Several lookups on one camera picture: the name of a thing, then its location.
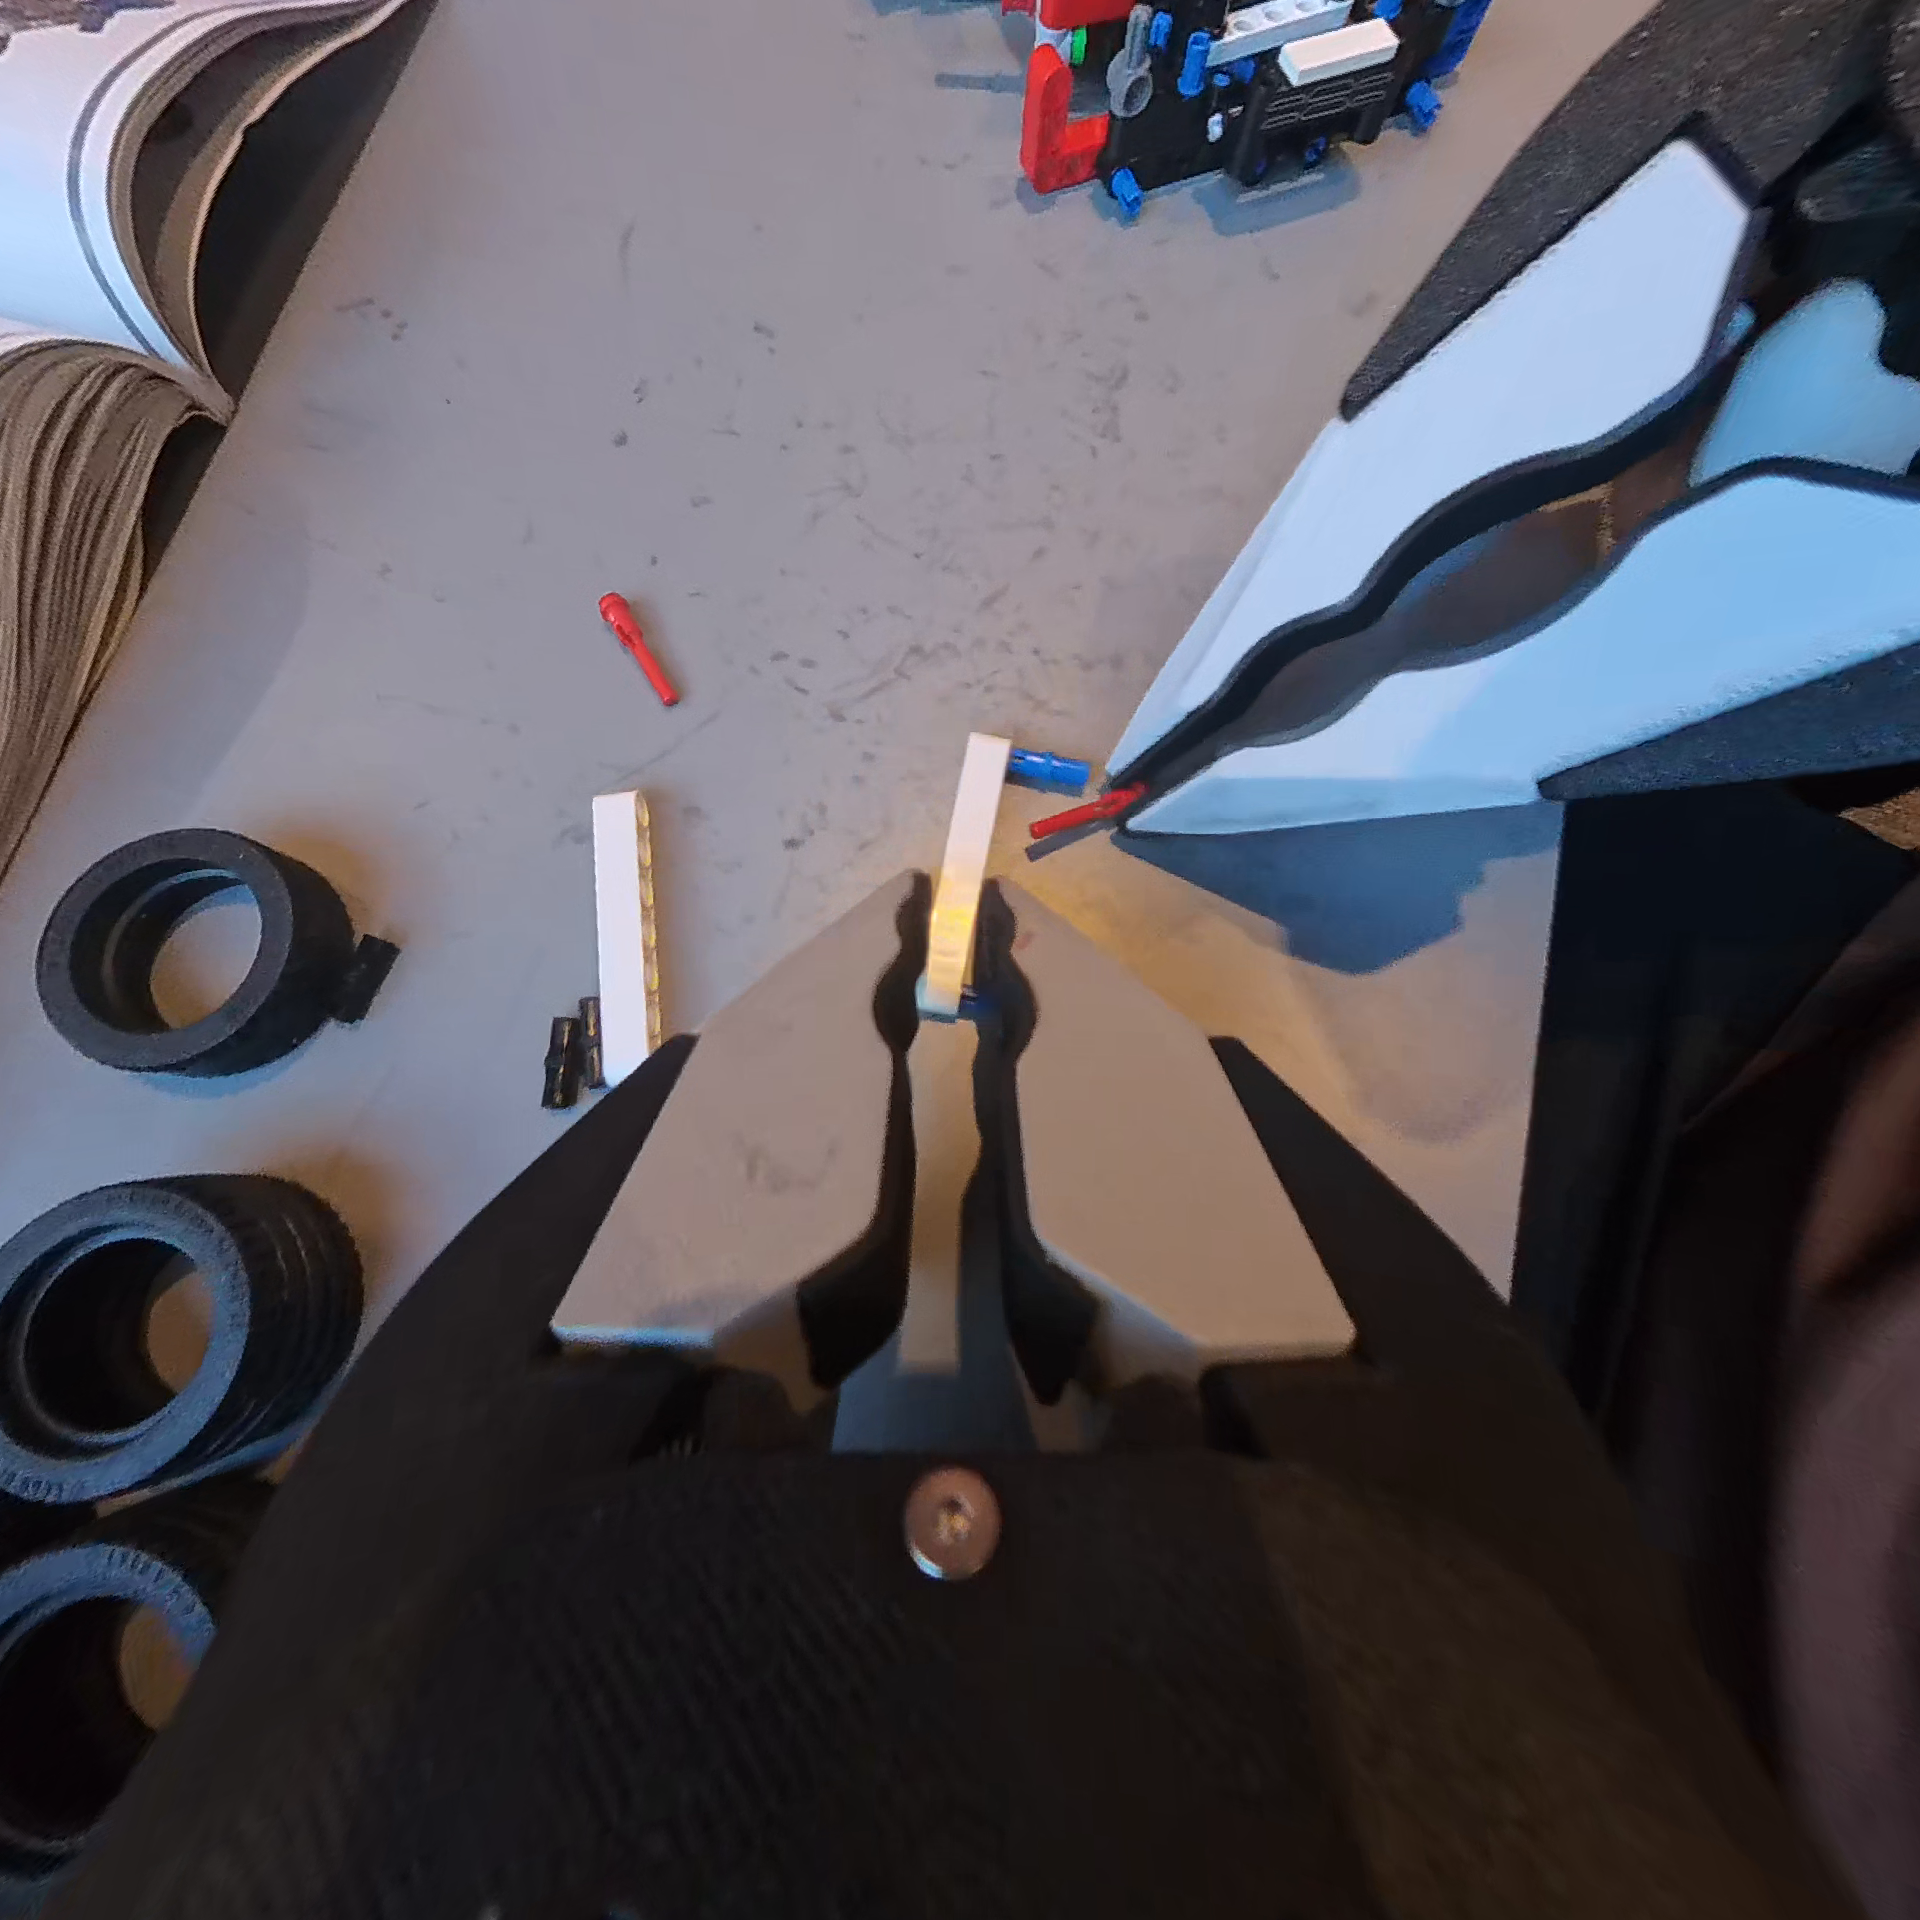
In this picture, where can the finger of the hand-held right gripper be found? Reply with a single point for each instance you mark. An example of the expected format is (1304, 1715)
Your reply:
(1650, 675)
(1500, 405)

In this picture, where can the black toy connector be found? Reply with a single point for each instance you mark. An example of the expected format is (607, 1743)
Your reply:
(364, 980)

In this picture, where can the blue toy pin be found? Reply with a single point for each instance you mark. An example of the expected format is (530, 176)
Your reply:
(1050, 768)
(978, 1004)

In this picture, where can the grey desk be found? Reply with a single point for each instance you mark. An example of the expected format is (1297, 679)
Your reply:
(751, 375)

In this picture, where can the person's dark trousers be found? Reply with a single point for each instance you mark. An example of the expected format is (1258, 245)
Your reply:
(1650, 1126)

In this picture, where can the toy brick vehicle model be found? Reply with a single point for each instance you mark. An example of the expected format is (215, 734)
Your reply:
(1172, 119)

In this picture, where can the open instruction booklet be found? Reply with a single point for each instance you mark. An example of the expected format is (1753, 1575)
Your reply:
(45, 224)

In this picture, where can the black toy pin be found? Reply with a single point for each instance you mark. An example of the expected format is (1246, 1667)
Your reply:
(591, 1038)
(562, 1061)

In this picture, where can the white toy beam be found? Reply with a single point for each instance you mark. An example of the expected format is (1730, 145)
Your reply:
(967, 839)
(618, 932)

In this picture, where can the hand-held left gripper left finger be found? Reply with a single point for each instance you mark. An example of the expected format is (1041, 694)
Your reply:
(721, 1184)

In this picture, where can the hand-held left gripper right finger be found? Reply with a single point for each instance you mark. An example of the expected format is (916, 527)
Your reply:
(1184, 1184)

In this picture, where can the black toy tyre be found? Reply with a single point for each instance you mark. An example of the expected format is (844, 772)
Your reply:
(61, 1424)
(61, 1599)
(84, 997)

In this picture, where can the red toy pin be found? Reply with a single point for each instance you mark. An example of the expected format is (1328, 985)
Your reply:
(1073, 819)
(642, 661)

